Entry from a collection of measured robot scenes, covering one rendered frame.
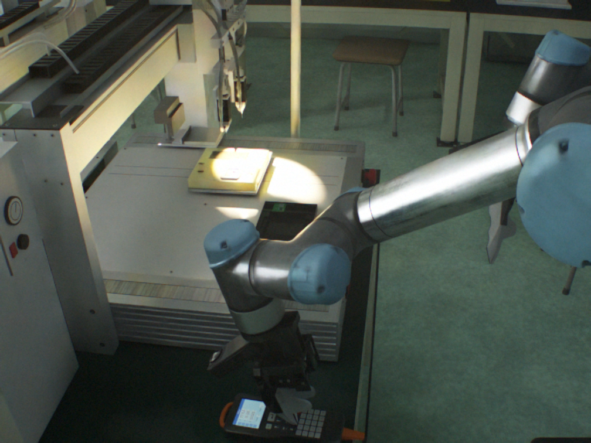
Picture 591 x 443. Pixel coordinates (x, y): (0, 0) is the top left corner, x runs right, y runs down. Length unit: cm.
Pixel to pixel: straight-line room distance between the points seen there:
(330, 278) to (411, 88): 373
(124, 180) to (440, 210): 100
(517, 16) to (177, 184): 233
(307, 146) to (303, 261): 95
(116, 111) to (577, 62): 79
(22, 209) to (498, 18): 284
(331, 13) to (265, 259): 275
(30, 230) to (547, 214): 78
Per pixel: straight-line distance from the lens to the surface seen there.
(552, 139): 58
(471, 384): 228
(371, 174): 164
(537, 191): 58
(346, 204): 90
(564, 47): 103
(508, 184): 77
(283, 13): 355
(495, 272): 278
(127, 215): 151
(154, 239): 141
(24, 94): 115
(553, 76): 103
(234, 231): 87
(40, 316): 115
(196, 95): 180
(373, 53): 366
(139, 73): 135
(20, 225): 107
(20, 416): 114
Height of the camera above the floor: 163
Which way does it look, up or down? 34 degrees down
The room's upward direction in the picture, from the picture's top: 1 degrees counter-clockwise
